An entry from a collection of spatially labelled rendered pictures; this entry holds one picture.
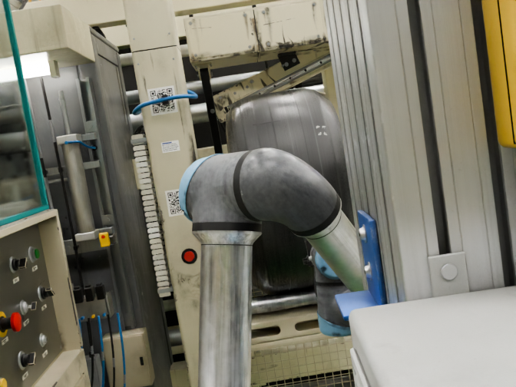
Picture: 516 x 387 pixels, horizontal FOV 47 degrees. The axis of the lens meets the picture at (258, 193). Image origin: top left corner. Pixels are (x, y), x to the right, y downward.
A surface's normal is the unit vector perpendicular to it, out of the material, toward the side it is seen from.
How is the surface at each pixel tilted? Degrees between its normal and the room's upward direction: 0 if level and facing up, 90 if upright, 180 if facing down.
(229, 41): 90
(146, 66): 90
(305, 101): 33
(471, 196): 90
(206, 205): 75
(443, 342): 0
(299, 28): 90
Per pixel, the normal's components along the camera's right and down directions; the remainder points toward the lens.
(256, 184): -0.29, 0.01
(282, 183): 0.04, -0.10
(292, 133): -0.06, -0.49
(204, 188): -0.64, -0.09
